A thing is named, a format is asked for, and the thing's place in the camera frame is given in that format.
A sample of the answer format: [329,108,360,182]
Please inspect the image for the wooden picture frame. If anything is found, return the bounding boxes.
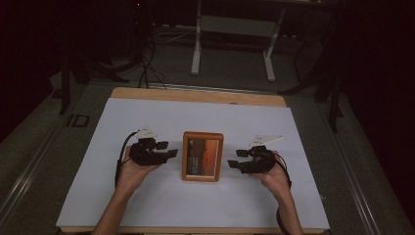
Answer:
[181,130,225,183]

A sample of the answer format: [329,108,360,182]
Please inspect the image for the metal floor rail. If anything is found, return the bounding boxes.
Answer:
[319,104,383,235]
[0,121,68,226]

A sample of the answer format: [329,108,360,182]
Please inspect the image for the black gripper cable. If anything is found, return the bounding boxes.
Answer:
[114,130,139,190]
[275,154,294,235]

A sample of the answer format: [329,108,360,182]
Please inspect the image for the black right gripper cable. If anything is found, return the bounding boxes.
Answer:
[275,154,294,235]

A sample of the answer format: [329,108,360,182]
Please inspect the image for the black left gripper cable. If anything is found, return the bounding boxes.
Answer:
[114,130,139,190]

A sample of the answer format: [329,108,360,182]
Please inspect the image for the white metal desk frame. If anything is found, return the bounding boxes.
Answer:
[190,0,289,83]

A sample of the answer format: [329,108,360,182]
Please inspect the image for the black floor cables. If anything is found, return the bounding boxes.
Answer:
[137,19,197,90]

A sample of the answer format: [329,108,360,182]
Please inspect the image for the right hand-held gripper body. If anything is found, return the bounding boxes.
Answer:
[242,134,285,175]

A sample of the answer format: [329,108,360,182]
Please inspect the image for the black metal stand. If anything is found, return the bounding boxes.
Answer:
[321,58,346,133]
[58,53,72,116]

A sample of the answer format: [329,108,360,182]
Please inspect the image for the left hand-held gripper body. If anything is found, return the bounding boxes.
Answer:
[129,125,165,166]

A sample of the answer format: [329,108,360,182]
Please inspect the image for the white table mat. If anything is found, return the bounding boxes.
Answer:
[55,97,331,230]

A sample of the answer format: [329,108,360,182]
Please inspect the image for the person's left hand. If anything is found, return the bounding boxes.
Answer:
[115,145,161,199]

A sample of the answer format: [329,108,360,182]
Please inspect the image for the wooden table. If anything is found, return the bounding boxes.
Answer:
[59,86,328,235]

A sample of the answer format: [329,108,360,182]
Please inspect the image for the person's right hand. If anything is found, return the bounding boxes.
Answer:
[250,152,292,198]

